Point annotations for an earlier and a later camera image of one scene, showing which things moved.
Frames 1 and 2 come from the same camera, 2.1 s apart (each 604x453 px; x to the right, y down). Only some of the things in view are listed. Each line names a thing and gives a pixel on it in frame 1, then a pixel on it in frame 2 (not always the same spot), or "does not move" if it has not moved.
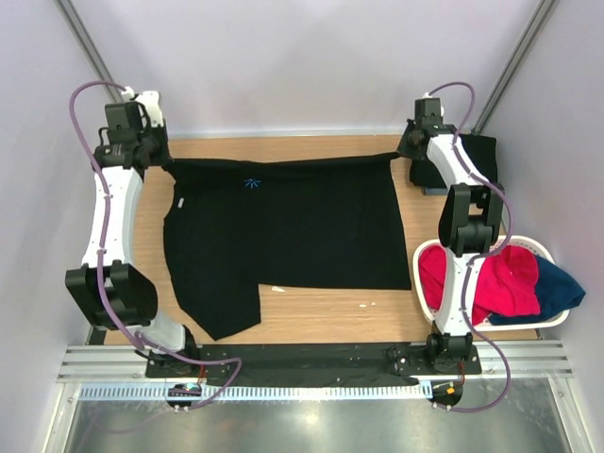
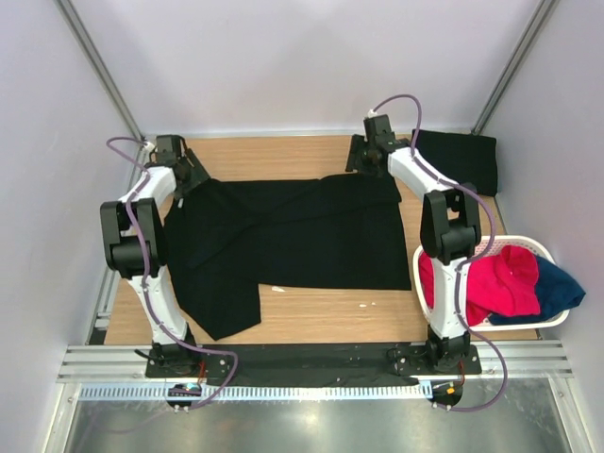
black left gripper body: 156,141 -> 193,173
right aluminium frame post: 526,45 does not move
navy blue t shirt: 557,292 does not move
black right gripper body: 407,146 -> 360,158
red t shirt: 505,281 does not move
